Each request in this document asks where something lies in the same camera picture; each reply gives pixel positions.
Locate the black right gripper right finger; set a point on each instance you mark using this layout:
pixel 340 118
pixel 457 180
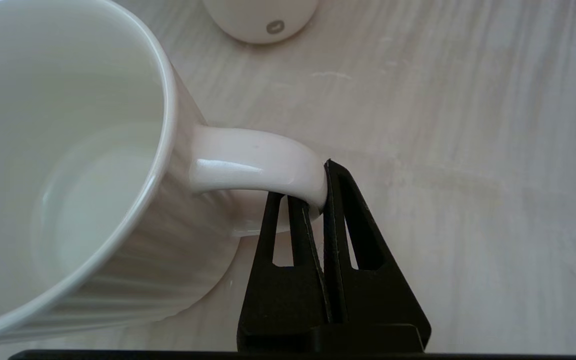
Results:
pixel 373 295

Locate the white ribbed mug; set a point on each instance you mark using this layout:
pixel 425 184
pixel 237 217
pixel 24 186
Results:
pixel 68 165

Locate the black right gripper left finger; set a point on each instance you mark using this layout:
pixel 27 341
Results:
pixel 283 295

